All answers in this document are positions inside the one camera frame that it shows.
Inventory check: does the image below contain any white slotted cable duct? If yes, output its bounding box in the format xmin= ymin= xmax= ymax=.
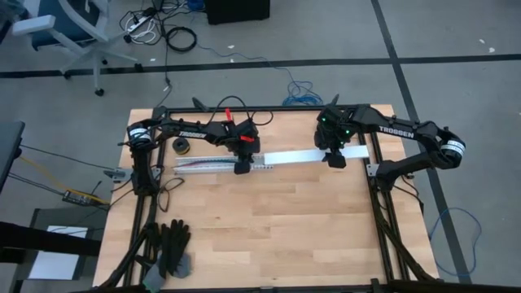
xmin=172 ymin=152 xmax=270 ymax=176

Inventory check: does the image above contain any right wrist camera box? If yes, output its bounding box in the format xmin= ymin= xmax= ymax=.
xmin=316 ymin=106 xmax=352 ymax=142

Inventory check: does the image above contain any white duct cover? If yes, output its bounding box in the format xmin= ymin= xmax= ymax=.
xmin=261 ymin=144 xmax=370 ymax=168

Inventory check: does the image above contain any grey green glove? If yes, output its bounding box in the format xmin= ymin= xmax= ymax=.
xmin=142 ymin=251 xmax=195 ymax=293

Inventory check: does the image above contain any black aluminium table frame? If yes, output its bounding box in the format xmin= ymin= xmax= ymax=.
xmin=92 ymin=95 xmax=441 ymax=293

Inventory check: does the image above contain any small black electronics box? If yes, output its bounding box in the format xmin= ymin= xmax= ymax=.
xmin=61 ymin=190 xmax=94 ymax=207

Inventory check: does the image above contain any white blue office chair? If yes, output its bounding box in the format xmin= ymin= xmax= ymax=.
xmin=0 ymin=0 xmax=144 ymax=98

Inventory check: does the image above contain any thin yellow floor cable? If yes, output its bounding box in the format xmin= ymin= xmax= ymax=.
xmin=19 ymin=155 xmax=112 ymax=205

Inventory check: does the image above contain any coiled black floor cable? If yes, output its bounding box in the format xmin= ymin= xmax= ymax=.
xmin=165 ymin=25 xmax=199 ymax=54

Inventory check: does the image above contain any looped blue floor cable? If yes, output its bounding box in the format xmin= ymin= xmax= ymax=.
xmin=428 ymin=206 xmax=484 ymax=279

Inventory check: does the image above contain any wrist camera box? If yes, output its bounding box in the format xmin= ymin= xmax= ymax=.
xmin=234 ymin=120 xmax=261 ymax=144
xmin=316 ymin=106 xmax=352 ymax=142

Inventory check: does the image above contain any white paper sheet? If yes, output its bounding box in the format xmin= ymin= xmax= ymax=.
xmin=27 ymin=224 xmax=89 ymax=282

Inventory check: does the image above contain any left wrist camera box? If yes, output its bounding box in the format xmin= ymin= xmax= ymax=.
xmin=234 ymin=120 xmax=261 ymax=144

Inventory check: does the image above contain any black box on floor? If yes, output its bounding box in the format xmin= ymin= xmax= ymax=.
xmin=203 ymin=0 xmax=272 ymax=27

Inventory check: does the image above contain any white power strip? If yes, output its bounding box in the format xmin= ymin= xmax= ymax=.
xmin=124 ymin=9 xmax=159 ymax=37

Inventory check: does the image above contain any black glove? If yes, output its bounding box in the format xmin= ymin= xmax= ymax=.
xmin=142 ymin=218 xmax=193 ymax=280

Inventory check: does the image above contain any dark side desk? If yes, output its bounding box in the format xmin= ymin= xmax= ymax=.
xmin=0 ymin=120 xmax=27 ymax=197

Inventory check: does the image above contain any tangled blue network cable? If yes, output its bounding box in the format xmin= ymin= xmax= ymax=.
xmin=194 ymin=42 xmax=325 ymax=107

